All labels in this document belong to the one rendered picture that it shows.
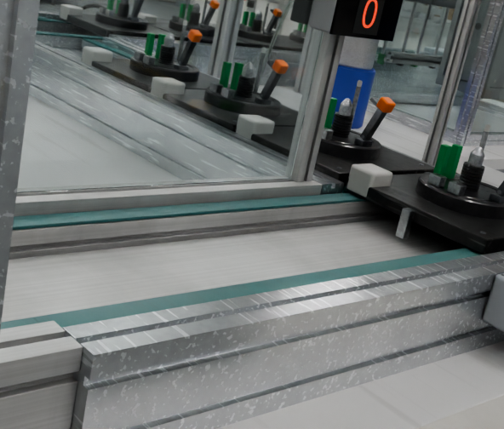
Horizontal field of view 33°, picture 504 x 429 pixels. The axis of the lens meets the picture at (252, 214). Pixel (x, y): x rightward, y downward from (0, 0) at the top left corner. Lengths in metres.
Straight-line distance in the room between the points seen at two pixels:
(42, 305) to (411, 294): 0.37
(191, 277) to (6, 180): 0.44
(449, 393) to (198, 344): 0.33
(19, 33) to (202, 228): 0.59
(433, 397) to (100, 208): 0.41
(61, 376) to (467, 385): 0.47
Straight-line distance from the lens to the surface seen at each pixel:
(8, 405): 0.64
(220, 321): 0.72
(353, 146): 1.34
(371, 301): 0.84
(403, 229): 1.15
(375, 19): 1.13
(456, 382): 0.96
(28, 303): 0.80
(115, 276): 0.88
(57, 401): 0.66
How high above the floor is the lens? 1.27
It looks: 18 degrees down
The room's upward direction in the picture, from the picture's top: 12 degrees clockwise
